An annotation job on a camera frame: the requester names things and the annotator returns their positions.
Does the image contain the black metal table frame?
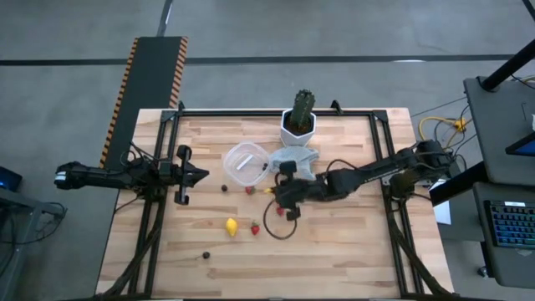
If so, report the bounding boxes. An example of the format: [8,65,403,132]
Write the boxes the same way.
[95,99,455,300]

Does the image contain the clear plastic tupperware container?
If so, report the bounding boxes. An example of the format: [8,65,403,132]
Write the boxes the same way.
[222,140,272,187]

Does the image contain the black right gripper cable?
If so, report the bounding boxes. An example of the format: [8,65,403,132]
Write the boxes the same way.
[262,199,298,241]

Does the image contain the grey side cart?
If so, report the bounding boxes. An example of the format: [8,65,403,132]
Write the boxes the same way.
[462,76,535,187]

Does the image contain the white plant pot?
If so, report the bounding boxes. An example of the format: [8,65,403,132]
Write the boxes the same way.
[279,108,318,148]

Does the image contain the black yellow-striped floor mat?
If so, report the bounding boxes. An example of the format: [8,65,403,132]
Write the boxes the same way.
[98,36,189,171]

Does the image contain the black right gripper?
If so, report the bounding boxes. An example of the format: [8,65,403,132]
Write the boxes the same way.
[271,161,327,222]

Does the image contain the black metal stand pole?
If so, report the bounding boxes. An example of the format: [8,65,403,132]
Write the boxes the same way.
[479,39,535,92]
[429,161,488,207]

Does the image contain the grey metal stand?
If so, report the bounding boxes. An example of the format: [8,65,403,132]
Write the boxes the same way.
[0,186,68,301]

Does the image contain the white paper sheet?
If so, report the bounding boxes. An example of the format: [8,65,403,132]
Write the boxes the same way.
[432,179,452,226]

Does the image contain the grey waffle cloth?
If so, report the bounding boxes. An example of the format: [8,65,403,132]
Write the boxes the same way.
[269,145,321,181]

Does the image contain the grey side desk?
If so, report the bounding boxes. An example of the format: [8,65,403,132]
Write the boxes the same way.
[471,181,535,289]

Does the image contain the blue lit screen device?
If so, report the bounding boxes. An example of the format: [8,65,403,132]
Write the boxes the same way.
[0,166,24,193]

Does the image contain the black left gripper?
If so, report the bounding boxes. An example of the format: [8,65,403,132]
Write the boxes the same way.
[166,145,210,206]

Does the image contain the black tablet screen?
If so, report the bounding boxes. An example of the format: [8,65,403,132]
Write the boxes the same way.
[504,131,535,158]

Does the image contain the green cactus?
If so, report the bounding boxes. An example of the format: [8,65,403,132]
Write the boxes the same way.
[288,88,317,131]

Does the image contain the black backlit keyboard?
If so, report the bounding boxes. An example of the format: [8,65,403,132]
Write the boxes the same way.
[483,199,535,250]

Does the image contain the yellow cable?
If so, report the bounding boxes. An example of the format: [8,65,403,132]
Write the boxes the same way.
[418,115,468,154]

